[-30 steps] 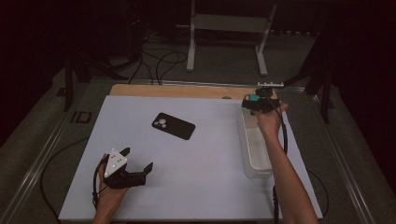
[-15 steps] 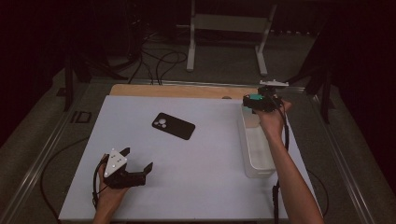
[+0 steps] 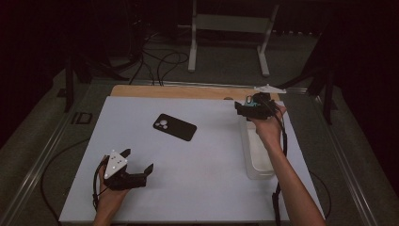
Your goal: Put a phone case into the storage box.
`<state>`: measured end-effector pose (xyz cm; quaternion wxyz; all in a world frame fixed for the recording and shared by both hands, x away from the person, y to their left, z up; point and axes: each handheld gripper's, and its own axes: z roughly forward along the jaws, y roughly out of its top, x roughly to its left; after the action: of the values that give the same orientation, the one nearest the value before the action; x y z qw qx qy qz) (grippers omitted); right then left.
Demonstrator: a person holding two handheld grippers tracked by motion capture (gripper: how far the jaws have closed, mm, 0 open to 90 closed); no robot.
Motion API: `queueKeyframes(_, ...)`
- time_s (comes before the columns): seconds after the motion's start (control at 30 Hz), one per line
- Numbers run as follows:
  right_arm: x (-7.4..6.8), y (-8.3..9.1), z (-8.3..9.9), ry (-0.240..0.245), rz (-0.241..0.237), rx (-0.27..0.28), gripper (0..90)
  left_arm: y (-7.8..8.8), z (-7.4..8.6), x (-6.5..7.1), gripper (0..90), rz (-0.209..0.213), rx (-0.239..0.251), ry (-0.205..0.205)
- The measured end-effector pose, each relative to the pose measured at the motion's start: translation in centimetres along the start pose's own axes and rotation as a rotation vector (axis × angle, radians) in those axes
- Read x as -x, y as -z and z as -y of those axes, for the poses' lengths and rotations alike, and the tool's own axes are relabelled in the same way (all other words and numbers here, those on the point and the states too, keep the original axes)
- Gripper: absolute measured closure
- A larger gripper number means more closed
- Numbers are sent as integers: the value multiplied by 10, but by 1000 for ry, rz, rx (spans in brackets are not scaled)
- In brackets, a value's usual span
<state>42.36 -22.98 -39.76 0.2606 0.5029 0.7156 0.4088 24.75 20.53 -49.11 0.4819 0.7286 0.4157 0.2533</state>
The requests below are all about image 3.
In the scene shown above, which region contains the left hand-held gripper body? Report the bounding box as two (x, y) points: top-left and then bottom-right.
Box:
(103, 150), (149, 191)

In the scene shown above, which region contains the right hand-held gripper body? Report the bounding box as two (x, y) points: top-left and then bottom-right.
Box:
(253, 84), (287, 121)

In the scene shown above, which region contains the white plastic storage box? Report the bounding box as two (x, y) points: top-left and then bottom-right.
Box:
(239, 118), (278, 181)

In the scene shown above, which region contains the black phone case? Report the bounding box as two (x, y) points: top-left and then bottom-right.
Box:
(152, 113), (198, 142)

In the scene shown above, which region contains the person's right hand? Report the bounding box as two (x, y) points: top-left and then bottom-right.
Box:
(247, 105), (288, 151)

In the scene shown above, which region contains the person's left hand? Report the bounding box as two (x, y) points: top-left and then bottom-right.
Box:
(95, 155), (130, 218)

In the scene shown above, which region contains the white table mat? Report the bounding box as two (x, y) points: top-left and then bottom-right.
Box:
(58, 95), (326, 224)

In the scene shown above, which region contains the black metal stand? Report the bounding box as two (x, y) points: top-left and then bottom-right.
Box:
(63, 55), (130, 114)
(277, 18), (339, 125)

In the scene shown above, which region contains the white metal stand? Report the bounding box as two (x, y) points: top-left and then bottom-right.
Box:
(178, 0), (280, 78)

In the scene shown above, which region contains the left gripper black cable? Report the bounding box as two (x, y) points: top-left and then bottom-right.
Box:
(91, 158), (109, 212)

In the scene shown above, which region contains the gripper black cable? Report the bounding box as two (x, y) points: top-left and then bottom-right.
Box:
(91, 158), (109, 212)
(264, 100), (289, 226)

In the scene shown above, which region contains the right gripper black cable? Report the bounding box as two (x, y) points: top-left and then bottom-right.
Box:
(264, 100), (289, 226)

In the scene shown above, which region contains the aluminium floor rail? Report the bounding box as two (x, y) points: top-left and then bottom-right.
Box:
(90, 79), (310, 95)
(313, 93), (379, 226)
(0, 80), (92, 226)

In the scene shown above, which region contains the black floor bracket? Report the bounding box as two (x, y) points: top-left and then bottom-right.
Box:
(71, 111), (94, 125)

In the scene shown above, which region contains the black floor cable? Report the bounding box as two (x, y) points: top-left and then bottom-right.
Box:
(40, 137), (91, 222)
(310, 170), (332, 220)

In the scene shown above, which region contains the bundle of black floor cables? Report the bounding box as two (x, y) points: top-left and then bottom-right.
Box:
(127, 29), (190, 87)

